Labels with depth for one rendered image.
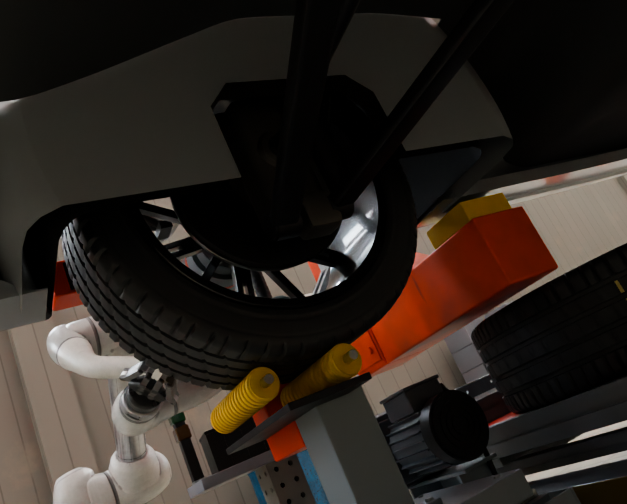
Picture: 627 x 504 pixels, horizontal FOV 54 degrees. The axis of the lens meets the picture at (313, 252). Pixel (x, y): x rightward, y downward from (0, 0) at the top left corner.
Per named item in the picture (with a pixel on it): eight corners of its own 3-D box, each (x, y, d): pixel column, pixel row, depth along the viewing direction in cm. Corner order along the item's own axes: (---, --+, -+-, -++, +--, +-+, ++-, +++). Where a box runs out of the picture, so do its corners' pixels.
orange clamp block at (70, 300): (104, 285, 115) (54, 296, 111) (100, 301, 121) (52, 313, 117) (93, 253, 117) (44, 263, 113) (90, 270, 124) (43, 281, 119)
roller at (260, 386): (260, 401, 95) (246, 367, 97) (212, 441, 119) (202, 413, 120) (292, 389, 98) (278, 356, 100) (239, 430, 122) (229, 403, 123)
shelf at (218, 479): (204, 490, 160) (200, 479, 161) (190, 499, 174) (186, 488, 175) (337, 432, 182) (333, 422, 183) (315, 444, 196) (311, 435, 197)
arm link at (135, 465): (103, 497, 222) (159, 472, 234) (120, 526, 210) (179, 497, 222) (77, 309, 192) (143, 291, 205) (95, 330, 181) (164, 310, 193)
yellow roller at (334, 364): (346, 376, 95) (331, 342, 97) (282, 421, 119) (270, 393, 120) (375, 365, 98) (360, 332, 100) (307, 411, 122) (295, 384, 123)
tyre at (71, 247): (3, 64, 101) (315, 24, 137) (6, 149, 120) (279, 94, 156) (179, 426, 85) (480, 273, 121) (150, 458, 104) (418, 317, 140)
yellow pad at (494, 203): (470, 221, 130) (459, 201, 132) (434, 251, 141) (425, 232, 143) (514, 210, 137) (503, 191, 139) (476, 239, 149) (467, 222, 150)
